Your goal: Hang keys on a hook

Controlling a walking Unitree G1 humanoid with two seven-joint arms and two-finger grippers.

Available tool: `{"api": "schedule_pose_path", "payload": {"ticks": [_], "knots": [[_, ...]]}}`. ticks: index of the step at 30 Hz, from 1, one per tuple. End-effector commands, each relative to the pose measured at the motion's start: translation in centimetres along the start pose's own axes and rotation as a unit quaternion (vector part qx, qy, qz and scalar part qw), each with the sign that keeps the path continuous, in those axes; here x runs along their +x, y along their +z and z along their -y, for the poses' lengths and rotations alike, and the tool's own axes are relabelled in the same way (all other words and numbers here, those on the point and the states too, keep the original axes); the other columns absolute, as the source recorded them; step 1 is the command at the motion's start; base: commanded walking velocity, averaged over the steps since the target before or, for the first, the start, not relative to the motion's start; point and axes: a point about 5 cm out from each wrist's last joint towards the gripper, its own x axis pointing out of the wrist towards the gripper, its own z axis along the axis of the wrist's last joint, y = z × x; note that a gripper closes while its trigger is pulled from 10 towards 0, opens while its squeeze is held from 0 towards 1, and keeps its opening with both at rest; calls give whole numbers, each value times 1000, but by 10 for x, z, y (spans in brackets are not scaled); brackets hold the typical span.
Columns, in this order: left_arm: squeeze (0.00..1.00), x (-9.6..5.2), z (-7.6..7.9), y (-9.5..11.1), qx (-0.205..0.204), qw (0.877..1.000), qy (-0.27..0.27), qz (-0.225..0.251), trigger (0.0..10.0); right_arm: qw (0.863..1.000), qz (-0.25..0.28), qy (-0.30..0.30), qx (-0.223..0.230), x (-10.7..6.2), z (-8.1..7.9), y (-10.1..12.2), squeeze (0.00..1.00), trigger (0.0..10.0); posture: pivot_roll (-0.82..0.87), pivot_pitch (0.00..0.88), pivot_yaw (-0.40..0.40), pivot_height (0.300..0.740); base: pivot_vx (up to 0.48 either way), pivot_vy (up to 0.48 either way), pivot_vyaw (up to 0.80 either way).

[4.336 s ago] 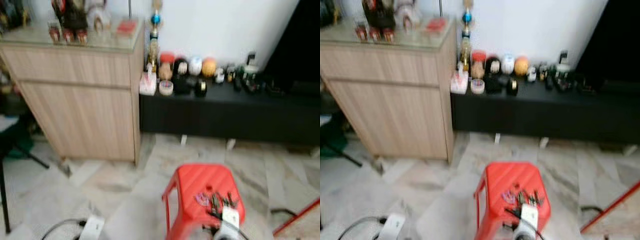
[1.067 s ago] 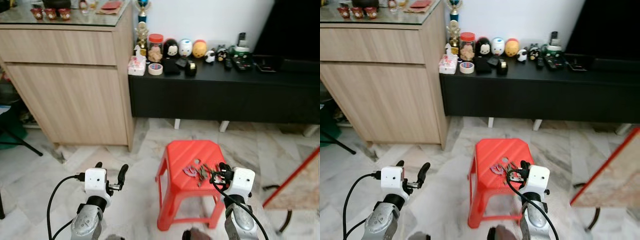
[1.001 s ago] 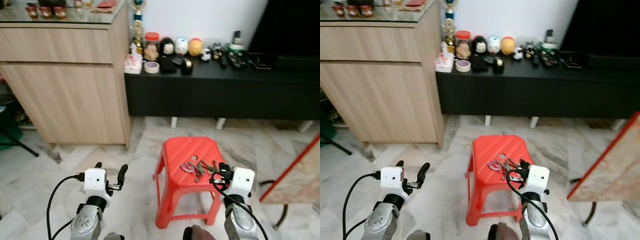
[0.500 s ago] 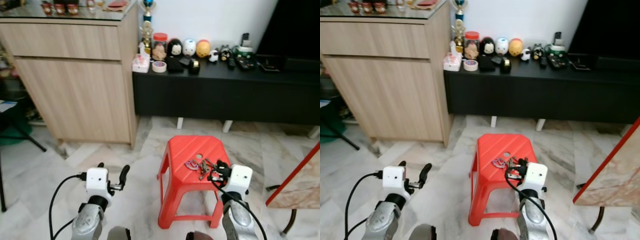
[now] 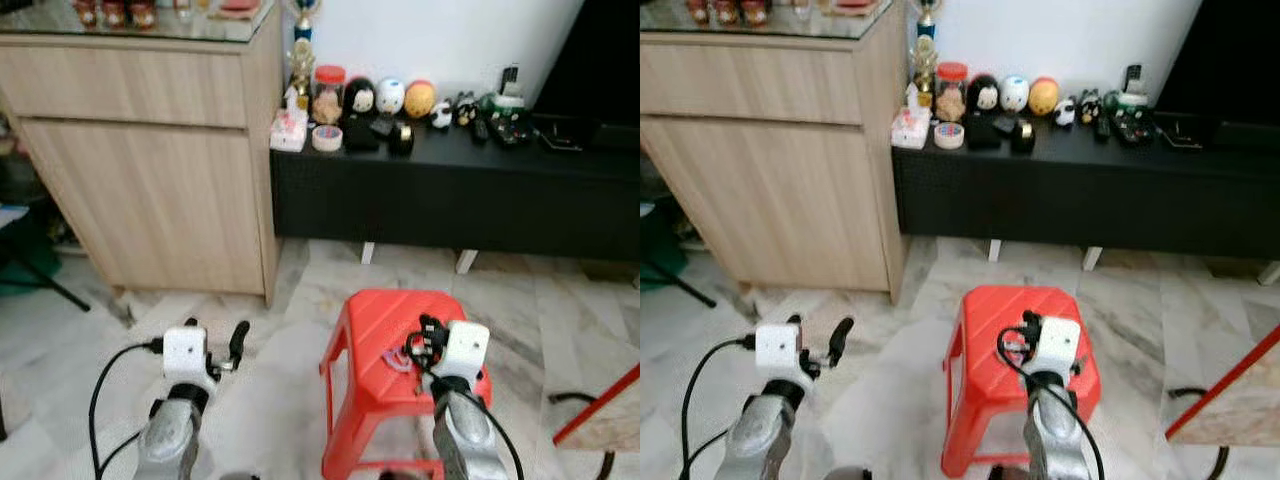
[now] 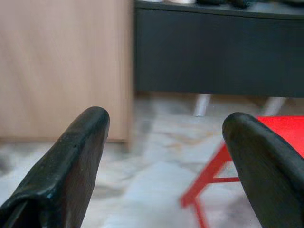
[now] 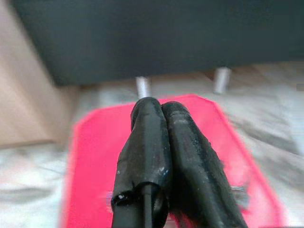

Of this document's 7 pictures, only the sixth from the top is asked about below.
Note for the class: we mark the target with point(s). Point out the light wooden cabinet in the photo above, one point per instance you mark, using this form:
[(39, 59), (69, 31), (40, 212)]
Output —
[(64, 69)]

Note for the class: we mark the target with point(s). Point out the black table with white legs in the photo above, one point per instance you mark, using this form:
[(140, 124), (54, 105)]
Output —
[(218, 50)]

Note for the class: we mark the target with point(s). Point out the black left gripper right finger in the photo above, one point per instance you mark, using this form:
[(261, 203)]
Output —
[(266, 171)]

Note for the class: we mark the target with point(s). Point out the red metal stool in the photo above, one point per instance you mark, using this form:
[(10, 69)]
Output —
[(213, 173)]

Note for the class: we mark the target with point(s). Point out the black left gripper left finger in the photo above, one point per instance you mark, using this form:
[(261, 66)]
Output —
[(66, 166)]

